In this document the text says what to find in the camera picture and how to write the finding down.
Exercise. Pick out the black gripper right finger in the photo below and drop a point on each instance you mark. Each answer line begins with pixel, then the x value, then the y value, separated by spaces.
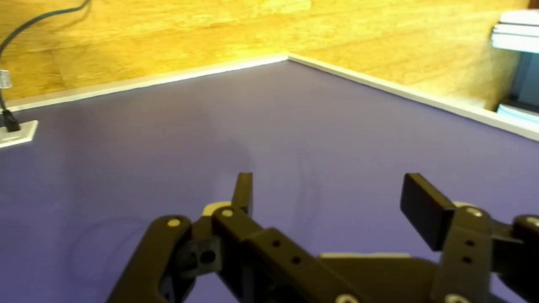
pixel 477 253

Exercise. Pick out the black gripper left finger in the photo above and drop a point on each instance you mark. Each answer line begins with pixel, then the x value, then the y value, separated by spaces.
pixel 263 253

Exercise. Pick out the white baseboard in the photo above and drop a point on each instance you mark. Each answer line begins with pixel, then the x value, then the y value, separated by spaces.
pixel 169 78

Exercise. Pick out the white leaning boards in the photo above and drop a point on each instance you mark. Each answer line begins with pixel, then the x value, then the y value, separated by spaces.
pixel 519 34

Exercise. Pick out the white outlet plate with plug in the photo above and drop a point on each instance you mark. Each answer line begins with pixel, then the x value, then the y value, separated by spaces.
pixel 22 136

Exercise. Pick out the white door frame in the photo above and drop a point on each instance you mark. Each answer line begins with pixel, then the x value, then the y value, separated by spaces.
pixel 519 113

